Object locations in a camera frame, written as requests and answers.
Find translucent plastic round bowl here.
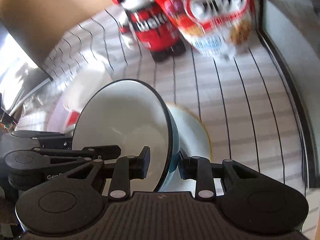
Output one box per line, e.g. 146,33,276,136
46,67,112,133

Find white black grid tablecloth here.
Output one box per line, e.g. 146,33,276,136
15,4,320,240

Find white bowl with black rim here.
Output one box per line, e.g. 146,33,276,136
72,79,180,192

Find red panda robot figurine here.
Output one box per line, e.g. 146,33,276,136
112,0,186,62

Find dark monitor screen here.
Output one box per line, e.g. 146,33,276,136
0,23,52,115

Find red white cereal bag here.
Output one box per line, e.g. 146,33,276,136
155,0,254,61

